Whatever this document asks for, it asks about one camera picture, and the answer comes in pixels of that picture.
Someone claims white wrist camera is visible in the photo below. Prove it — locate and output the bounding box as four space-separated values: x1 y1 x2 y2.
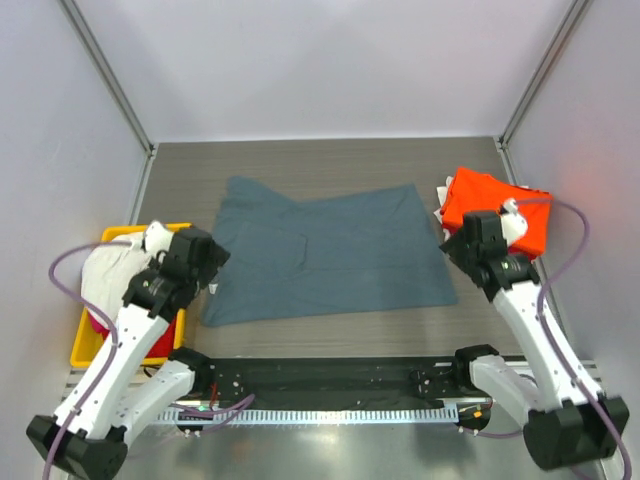
499 198 528 247
141 220 174 255

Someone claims red t shirt in bin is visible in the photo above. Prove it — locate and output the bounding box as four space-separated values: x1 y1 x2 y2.
142 310 186 366

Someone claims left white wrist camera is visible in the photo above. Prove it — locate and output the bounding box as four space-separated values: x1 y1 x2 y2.
141 220 174 255

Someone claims yellow plastic bin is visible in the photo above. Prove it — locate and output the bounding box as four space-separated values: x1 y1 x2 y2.
69 222 194 369

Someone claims white folded t shirt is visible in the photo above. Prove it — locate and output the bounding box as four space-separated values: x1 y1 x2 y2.
434 176 453 224

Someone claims white slotted cable duct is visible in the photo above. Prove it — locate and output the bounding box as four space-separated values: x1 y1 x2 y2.
152 404 459 427

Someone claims left aluminium frame post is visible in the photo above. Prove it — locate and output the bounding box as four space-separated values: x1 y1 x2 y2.
57 0 157 156

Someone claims white t shirt in bin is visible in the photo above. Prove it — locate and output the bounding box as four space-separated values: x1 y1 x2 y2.
81 232 151 321

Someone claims aluminium frame post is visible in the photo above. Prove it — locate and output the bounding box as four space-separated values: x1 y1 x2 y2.
497 0 596 149
57 0 157 156

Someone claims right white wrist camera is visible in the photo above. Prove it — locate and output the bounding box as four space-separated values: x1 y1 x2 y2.
499 198 528 247

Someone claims blue-grey t shirt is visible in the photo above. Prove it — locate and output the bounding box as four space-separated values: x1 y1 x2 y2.
201 176 457 327

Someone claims right aluminium frame post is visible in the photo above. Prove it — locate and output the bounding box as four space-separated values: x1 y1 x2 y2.
497 0 596 149

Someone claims orange folded t shirt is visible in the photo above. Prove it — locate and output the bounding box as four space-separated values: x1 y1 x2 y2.
440 167 554 259

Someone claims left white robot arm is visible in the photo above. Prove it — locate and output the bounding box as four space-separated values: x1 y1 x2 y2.
26 221 230 479

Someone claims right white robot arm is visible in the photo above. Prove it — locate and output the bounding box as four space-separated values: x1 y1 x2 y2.
441 209 631 478

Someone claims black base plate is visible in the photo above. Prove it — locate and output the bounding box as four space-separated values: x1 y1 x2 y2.
186 356 488 411

